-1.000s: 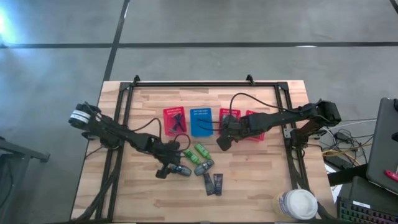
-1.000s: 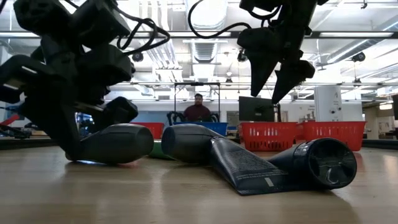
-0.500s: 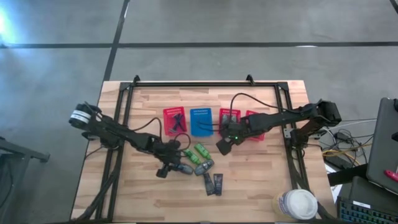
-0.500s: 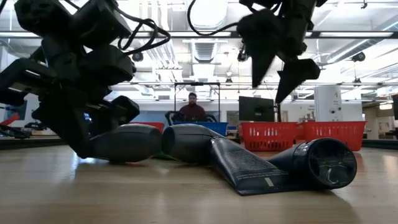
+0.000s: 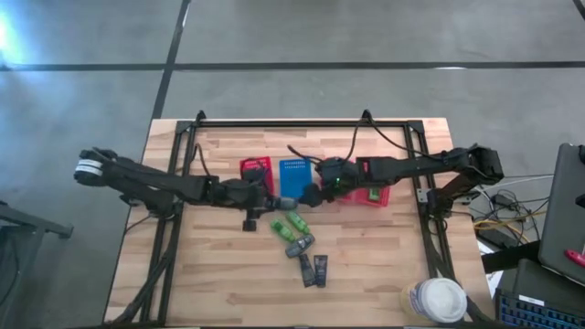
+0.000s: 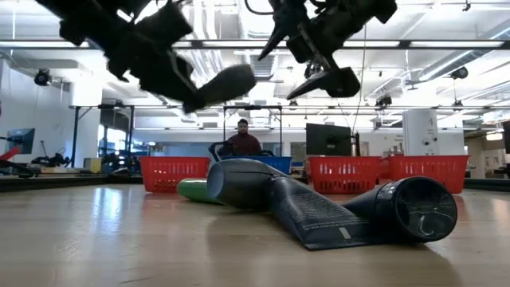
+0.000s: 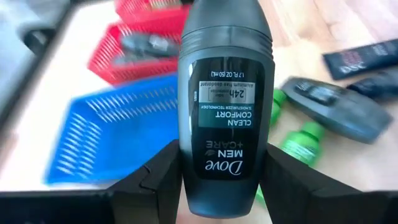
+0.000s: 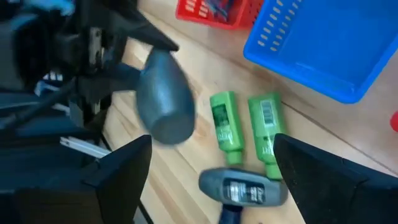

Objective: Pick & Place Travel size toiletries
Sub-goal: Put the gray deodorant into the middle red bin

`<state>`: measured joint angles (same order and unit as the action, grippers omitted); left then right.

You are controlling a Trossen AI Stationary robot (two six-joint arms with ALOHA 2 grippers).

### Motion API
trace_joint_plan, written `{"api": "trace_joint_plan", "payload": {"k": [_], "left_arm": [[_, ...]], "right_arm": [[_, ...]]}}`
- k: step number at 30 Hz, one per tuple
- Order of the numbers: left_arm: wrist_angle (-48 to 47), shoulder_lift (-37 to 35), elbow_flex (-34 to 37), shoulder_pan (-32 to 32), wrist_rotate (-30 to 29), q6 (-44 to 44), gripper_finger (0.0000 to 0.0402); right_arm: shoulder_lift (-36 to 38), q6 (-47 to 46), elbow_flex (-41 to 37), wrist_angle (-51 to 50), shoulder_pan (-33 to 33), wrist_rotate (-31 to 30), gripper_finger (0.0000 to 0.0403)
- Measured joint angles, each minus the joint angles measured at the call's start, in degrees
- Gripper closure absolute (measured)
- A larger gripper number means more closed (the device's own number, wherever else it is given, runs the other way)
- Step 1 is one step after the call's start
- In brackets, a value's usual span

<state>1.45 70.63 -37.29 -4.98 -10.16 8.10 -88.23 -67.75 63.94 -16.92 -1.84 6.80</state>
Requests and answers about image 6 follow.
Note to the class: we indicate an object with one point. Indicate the white pillar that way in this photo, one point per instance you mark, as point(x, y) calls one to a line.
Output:
point(418, 131)

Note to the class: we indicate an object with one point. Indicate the blue plastic basket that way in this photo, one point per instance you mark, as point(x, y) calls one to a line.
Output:
point(279, 163)

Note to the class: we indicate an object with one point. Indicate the black ceiling spotlight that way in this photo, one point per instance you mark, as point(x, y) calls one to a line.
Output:
point(383, 101)
point(42, 77)
point(312, 71)
point(460, 73)

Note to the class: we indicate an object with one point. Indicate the yellow box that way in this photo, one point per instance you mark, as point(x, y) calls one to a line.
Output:
point(93, 165)

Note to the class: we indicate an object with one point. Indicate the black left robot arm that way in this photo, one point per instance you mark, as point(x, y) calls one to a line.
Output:
point(79, 12)

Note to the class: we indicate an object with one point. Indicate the silver ventilation duct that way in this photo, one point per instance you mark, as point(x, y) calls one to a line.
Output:
point(263, 65)

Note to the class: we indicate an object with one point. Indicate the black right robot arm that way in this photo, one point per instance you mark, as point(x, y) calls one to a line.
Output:
point(382, 8)

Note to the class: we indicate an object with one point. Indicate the large black monitor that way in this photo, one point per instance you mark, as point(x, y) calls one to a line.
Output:
point(326, 139)

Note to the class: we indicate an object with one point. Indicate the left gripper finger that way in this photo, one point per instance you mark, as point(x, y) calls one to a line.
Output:
point(175, 81)
point(165, 24)

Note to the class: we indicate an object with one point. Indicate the red background object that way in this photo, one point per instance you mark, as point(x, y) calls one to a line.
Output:
point(10, 153)

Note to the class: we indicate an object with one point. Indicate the small blue-lit monitor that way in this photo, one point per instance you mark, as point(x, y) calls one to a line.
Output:
point(22, 140)

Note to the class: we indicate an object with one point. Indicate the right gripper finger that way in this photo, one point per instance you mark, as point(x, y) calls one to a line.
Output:
point(342, 83)
point(285, 26)

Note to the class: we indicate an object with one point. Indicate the red plastic basket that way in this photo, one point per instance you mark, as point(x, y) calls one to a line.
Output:
point(175, 171)
point(342, 171)
point(438, 167)

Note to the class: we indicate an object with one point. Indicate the person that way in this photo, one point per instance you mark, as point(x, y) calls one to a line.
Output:
point(245, 145)

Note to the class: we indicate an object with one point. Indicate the green toiletry bottle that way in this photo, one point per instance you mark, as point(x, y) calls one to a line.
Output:
point(195, 190)

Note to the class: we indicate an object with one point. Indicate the black background robot arm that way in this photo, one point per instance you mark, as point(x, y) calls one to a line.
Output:
point(52, 160)
point(223, 149)

